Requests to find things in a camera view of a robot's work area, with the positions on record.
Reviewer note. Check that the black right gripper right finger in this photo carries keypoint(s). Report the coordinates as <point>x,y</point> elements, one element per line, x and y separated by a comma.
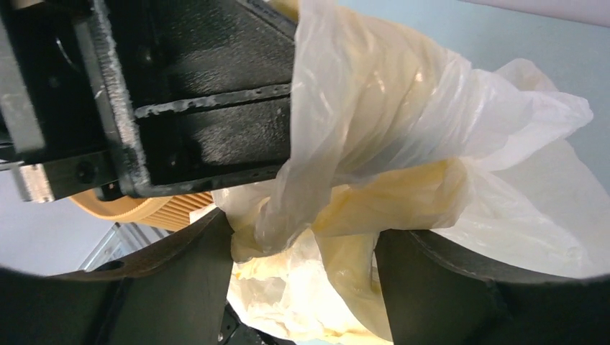
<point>438,292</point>

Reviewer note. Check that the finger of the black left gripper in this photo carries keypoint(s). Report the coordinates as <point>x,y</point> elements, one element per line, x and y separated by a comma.
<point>193,96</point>

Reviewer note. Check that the translucent cream trash bag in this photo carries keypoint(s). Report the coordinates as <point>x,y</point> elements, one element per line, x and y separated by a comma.
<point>390,130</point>

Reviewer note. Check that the yellow plastic trash bin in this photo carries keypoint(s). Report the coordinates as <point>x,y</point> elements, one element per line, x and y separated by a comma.
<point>171,213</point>

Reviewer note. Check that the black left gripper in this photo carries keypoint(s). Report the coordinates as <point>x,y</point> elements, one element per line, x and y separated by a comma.
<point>52,139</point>

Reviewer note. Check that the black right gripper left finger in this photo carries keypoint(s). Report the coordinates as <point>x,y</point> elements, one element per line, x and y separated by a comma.
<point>171,292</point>

